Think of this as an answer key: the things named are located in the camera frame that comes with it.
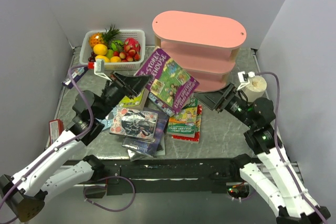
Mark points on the green 104-storey treehouse book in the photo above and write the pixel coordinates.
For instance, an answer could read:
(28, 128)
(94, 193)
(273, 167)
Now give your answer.
(183, 123)

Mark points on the light blue cat book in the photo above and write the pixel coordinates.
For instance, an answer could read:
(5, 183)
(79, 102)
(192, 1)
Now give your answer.
(107, 122)

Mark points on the pink three-tier shelf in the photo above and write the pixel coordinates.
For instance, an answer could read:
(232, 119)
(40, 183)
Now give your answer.
(206, 46)

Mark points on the floral Little Women book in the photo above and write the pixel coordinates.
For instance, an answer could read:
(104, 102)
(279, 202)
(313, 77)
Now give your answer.
(134, 123)

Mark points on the toy pineapple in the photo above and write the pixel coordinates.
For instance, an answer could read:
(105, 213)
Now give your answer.
(103, 37)

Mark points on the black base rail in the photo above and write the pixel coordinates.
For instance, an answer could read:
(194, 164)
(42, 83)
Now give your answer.
(164, 175)

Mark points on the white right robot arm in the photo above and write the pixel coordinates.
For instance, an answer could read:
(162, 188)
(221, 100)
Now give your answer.
(283, 191)

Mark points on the orange toy fruit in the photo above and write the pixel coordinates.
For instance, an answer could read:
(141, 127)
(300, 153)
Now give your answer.
(100, 49)

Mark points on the red book under green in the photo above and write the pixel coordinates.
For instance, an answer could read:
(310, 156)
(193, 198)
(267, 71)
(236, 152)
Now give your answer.
(196, 137)

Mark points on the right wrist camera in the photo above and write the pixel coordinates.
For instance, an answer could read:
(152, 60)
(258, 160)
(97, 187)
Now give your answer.
(244, 79)

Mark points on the beige paper roll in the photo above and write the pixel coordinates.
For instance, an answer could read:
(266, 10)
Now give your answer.
(255, 89)

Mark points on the red box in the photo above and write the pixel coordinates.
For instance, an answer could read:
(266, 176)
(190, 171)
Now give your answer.
(56, 127)

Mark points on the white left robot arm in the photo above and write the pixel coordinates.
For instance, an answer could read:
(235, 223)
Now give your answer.
(27, 191)

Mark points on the lime green comic book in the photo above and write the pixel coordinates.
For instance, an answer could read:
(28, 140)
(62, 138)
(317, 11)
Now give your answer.
(135, 103)

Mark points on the pink dragon fruit toy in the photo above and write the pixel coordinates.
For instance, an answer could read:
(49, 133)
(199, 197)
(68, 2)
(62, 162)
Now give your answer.
(131, 44)

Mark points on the purple 117-storey treehouse book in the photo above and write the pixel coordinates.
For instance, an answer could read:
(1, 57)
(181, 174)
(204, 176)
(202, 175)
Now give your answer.
(171, 83)

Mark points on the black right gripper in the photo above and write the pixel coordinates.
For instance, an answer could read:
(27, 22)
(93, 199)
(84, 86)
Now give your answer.
(211, 99)

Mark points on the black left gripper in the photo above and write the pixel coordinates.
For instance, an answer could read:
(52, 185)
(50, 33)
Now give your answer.
(132, 85)

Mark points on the purple white toothpaste box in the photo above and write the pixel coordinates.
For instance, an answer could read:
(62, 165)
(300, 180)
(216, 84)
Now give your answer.
(77, 74)

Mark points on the light blue 143-storey treehouse book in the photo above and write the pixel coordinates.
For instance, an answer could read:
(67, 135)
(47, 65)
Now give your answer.
(165, 108)

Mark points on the yellow mango toy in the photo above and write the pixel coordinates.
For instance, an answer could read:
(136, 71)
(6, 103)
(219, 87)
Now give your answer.
(102, 57)

